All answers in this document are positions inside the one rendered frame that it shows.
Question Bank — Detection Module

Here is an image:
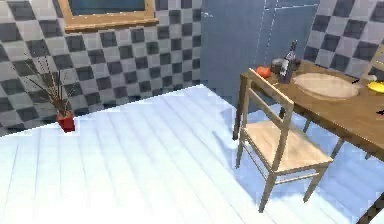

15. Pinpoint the grey-blue room door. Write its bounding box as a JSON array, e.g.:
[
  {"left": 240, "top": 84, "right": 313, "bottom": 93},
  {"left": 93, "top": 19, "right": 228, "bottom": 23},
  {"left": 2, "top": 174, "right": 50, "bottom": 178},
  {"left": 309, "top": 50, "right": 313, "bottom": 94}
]
[{"left": 200, "top": 0, "right": 321, "bottom": 105}]

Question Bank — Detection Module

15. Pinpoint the dark grey bowl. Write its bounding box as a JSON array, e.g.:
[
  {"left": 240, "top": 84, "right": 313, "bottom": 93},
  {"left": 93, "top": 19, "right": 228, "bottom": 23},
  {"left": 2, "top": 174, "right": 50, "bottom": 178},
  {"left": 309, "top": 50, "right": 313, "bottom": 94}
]
[{"left": 270, "top": 57, "right": 302, "bottom": 76}]

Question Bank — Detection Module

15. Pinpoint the beige round plate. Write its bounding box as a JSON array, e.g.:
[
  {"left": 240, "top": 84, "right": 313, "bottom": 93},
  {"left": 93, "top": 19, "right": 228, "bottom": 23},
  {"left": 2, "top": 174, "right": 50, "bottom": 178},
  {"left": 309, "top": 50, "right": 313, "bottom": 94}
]
[{"left": 292, "top": 72, "right": 361, "bottom": 100}]

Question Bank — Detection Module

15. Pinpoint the wooden framed window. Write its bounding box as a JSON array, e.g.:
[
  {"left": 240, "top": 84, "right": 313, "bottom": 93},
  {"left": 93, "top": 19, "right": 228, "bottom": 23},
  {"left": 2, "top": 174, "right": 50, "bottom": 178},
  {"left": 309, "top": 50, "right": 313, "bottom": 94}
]
[{"left": 57, "top": 0, "right": 160, "bottom": 33}]

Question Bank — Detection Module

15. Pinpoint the red tomato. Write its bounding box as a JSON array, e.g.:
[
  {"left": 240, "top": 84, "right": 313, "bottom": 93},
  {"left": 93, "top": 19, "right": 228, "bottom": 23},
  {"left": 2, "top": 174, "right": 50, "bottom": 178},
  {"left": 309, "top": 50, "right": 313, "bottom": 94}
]
[{"left": 255, "top": 65, "right": 272, "bottom": 80}]

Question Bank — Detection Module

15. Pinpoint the yellow round fruit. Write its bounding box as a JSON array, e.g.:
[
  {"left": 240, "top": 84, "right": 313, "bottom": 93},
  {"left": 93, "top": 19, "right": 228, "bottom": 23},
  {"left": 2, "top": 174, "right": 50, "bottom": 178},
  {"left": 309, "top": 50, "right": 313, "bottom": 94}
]
[{"left": 366, "top": 81, "right": 384, "bottom": 94}]

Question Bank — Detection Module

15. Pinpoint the dark glass bottle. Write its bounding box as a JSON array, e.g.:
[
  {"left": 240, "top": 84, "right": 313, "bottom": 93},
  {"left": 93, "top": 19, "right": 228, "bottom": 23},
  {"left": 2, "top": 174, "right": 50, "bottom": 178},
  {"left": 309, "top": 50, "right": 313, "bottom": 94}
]
[{"left": 279, "top": 39, "right": 299, "bottom": 84}]

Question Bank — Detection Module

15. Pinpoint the brown wooden dining table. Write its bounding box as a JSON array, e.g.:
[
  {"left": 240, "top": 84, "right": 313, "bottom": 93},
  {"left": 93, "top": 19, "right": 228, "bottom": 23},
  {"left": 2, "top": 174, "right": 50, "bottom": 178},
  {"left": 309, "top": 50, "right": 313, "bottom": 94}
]
[{"left": 232, "top": 59, "right": 384, "bottom": 224}]

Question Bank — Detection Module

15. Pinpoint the light wooden chair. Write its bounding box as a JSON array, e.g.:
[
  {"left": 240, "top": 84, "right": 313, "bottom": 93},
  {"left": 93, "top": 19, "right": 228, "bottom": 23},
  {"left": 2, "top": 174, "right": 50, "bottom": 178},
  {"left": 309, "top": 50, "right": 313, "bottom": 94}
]
[
  {"left": 235, "top": 67, "right": 334, "bottom": 214},
  {"left": 360, "top": 43, "right": 384, "bottom": 83}
]

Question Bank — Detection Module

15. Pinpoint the twig plant in red pot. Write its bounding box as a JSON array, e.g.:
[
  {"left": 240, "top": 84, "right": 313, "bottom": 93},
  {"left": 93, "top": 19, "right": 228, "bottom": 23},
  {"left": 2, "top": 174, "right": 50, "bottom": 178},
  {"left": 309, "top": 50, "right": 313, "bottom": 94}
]
[{"left": 13, "top": 55, "right": 77, "bottom": 134}]

